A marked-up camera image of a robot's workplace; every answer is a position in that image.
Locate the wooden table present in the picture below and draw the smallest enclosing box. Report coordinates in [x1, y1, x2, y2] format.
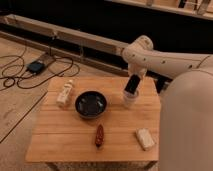
[26, 77, 160, 162]

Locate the white plastic bottle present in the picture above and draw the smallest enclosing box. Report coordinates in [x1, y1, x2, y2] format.
[56, 80, 74, 107]

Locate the white sponge block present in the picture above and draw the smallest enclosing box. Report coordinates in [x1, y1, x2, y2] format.
[136, 128, 155, 151]

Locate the white ceramic cup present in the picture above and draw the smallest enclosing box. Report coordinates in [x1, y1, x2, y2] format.
[123, 91, 139, 108]

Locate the black power adapter box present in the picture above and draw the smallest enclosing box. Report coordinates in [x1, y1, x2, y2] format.
[27, 61, 45, 74]

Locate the dark ceramic bowl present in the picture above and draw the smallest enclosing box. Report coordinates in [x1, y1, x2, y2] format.
[75, 91, 107, 119]

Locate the brown red oblong object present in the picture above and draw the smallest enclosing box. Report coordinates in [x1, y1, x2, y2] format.
[95, 125, 104, 147]

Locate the black floor cable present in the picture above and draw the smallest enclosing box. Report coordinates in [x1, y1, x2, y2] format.
[0, 44, 81, 144]

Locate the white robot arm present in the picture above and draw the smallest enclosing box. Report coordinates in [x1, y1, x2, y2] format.
[121, 35, 213, 171]

